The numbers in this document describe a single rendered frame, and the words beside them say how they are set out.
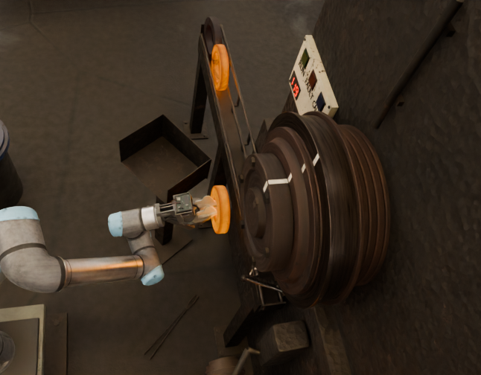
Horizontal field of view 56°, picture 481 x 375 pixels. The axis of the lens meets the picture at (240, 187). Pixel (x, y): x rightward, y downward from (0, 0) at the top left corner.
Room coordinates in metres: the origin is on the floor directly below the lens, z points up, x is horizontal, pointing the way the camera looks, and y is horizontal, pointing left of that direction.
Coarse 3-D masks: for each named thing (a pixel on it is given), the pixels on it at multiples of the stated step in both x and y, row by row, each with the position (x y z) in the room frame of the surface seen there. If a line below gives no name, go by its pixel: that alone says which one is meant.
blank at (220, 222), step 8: (216, 192) 0.74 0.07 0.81; (224, 192) 0.74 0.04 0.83; (216, 200) 0.72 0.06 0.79; (224, 200) 0.71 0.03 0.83; (224, 208) 0.69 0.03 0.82; (216, 216) 0.71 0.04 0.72; (224, 216) 0.67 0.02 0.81; (216, 224) 0.67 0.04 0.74; (224, 224) 0.65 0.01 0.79; (216, 232) 0.65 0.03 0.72; (224, 232) 0.65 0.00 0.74
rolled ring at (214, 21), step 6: (210, 18) 1.58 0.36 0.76; (216, 18) 1.59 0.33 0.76; (210, 24) 1.57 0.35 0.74; (216, 24) 1.55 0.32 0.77; (204, 30) 1.62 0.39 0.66; (210, 30) 1.62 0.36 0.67; (216, 30) 1.53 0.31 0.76; (204, 36) 1.61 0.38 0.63; (210, 36) 1.61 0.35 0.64; (216, 36) 1.50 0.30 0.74; (210, 42) 1.59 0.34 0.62; (216, 42) 1.49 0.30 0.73; (222, 42) 1.51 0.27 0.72; (210, 48) 1.57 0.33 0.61; (210, 54) 1.51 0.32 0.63; (210, 60) 1.51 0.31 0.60
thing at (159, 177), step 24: (168, 120) 1.03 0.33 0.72; (120, 144) 0.87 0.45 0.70; (144, 144) 0.96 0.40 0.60; (168, 144) 1.01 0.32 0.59; (192, 144) 0.96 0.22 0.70; (144, 168) 0.87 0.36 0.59; (168, 168) 0.90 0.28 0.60; (192, 168) 0.93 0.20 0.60; (168, 192) 0.74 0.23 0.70; (168, 240) 0.87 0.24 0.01
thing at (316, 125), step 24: (288, 120) 0.72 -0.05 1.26; (312, 120) 0.70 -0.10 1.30; (312, 144) 0.61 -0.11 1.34; (336, 144) 0.63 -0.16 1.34; (336, 168) 0.57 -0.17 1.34; (336, 192) 0.52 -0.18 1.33; (336, 216) 0.48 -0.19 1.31; (336, 240) 0.45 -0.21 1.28; (336, 264) 0.42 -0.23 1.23; (312, 288) 0.39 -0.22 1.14; (336, 288) 0.40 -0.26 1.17
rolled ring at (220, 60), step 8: (216, 48) 1.42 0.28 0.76; (224, 48) 1.41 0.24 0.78; (216, 56) 1.44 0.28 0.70; (224, 56) 1.37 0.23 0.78; (216, 64) 1.44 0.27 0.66; (224, 64) 1.34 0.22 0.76; (216, 72) 1.42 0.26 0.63; (224, 72) 1.32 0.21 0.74; (216, 80) 1.37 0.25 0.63; (224, 80) 1.31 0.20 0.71; (216, 88) 1.34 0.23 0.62; (224, 88) 1.32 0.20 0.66
